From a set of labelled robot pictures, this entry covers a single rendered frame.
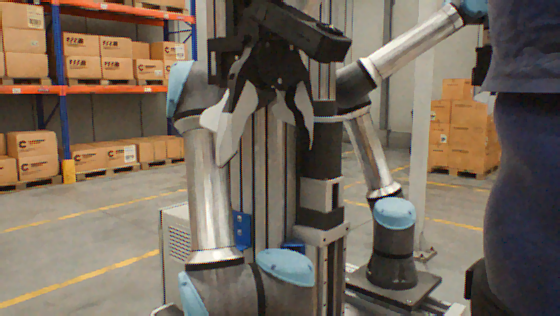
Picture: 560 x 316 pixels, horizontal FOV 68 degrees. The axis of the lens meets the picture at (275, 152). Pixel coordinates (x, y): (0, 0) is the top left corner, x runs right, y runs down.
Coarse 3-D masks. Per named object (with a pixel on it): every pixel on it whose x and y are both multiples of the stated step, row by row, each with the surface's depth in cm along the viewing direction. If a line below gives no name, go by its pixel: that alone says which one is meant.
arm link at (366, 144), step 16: (368, 96) 127; (336, 112) 130; (352, 112) 125; (368, 112) 128; (352, 128) 128; (368, 128) 127; (352, 144) 132; (368, 144) 128; (368, 160) 128; (384, 160) 129; (368, 176) 130; (384, 176) 129; (368, 192) 132; (384, 192) 128; (400, 192) 129
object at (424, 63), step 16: (432, 0) 358; (432, 48) 369; (416, 64) 373; (432, 64) 372; (416, 80) 375; (432, 80) 376; (416, 96) 376; (416, 112) 378; (416, 128) 380; (416, 144) 382; (416, 160) 383; (416, 176) 385; (416, 192) 387; (416, 208) 389; (416, 224) 391; (416, 240) 393
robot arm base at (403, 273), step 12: (372, 252) 122; (372, 264) 120; (384, 264) 117; (396, 264) 116; (408, 264) 117; (372, 276) 119; (384, 276) 116; (396, 276) 116; (408, 276) 116; (384, 288) 116; (396, 288) 115; (408, 288) 116
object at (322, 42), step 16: (256, 0) 43; (272, 0) 44; (256, 16) 43; (272, 16) 42; (288, 16) 40; (304, 16) 42; (288, 32) 40; (304, 32) 39; (320, 32) 38; (336, 32) 39; (304, 48) 39; (320, 48) 38; (336, 48) 39
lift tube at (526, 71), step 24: (504, 0) 34; (528, 0) 31; (552, 0) 30; (504, 24) 34; (528, 24) 31; (552, 24) 30; (504, 48) 35; (528, 48) 32; (552, 48) 30; (504, 72) 34; (528, 72) 32; (552, 72) 30
